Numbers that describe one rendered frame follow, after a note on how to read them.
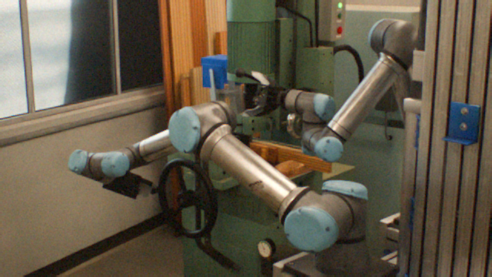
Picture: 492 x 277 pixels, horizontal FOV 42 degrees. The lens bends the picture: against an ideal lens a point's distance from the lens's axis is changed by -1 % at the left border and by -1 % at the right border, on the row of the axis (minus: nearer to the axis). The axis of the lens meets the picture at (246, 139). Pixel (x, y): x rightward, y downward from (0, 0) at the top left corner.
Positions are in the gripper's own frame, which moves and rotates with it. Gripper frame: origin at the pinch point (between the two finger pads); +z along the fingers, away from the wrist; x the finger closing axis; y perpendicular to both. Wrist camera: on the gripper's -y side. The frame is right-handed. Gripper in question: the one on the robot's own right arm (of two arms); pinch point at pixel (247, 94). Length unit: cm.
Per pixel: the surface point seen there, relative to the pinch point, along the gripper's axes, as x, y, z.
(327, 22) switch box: -34.0, -34.0, -2.3
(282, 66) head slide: -13.7, -22.7, 5.5
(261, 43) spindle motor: -19.0, -7.1, 4.7
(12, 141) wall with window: 42, 4, 135
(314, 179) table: 24.4, -23.3, -18.4
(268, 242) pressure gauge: 48, -8, -16
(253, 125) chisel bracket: 10.3, -17.1, 8.7
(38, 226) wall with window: 84, -21, 137
